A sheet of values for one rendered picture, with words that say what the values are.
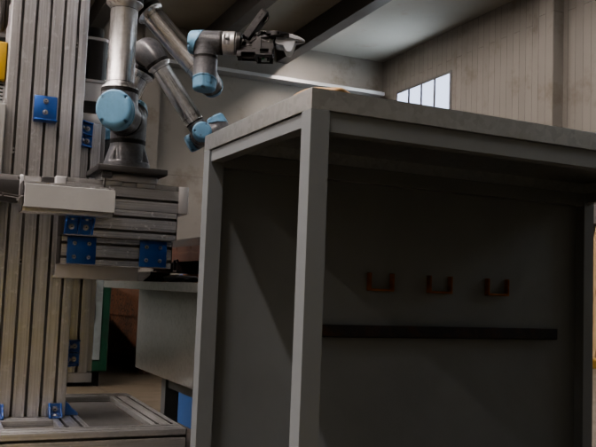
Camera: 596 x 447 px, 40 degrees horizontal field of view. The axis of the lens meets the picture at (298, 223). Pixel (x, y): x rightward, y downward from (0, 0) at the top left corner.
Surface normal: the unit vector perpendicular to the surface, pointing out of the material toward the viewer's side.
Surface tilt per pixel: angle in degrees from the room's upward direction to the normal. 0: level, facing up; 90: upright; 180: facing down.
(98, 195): 90
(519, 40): 90
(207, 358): 90
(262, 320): 90
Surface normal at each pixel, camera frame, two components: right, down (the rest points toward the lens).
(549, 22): -0.91, -0.07
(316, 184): 0.44, -0.06
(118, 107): -0.04, 0.05
